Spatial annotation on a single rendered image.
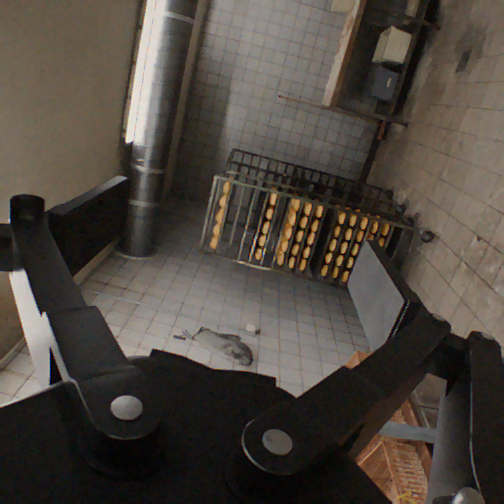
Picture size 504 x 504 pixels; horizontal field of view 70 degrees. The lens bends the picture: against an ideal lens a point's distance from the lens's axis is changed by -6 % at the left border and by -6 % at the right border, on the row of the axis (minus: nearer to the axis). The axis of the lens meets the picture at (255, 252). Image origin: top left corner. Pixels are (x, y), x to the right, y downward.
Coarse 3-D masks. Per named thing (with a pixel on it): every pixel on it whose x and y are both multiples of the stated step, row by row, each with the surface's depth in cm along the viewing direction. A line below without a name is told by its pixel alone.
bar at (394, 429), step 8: (392, 424) 142; (400, 424) 143; (384, 432) 141; (392, 432) 140; (400, 432) 140; (408, 432) 140; (416, 432) 141; (424, 432) 141; (432, 432) 142; (416, 440) 142; (424, 440) 142; (432, 440) 142
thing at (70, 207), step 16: (96, 192) 16; (112, 192) 18; (128, 192) 20; (64, 208) 14; (80, 208) 14; (96, 208) 16; (112, 208) 18; (48, 224) 14; (64, 224) 14; (80, 224) 15; (96, 224) 17; (112, 224) 19; (64, 240) 14; (80, 240) 15; (96, 240) 17; (112, 240) 19; (64, 256) 14; (80, 256) 16
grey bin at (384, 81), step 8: (376, 72) 405; (384, 72) 399; (392, 72) 399; (368, 80) 434; (376, 80) 402; (384, 80) 402; (392, 80) 402; (368, 88) 425; (376, 88) 405; (384, 88) 406; (392, 88) 405; (368, 96) 417; (376, 96) 410; (384, 96) 409
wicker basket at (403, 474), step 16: (384, 448) 144; (400, 448) 145; (416, 448) 147; (368, 464) 152; (384, 464) 152; (400, 464) 138; (416, 464) 139; (384, 480) 156; (400, 480) 130; (416, 480) 139; (416, 496) 135
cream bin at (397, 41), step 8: (384, 32) 414; (392, 32) 382; (400, 32) 382; (384, 40) 427; (392, 40) 385; (400, 40) 385; (408, 40) 385; (376, 48) 431; (384, 48) 425; (392, 48) 388; (400, 48) 388; (376, 56) 434; (384, 56) 391; (392, 56) 392; (400, 56) 391; (384, 64) 428; (392, 64) 415
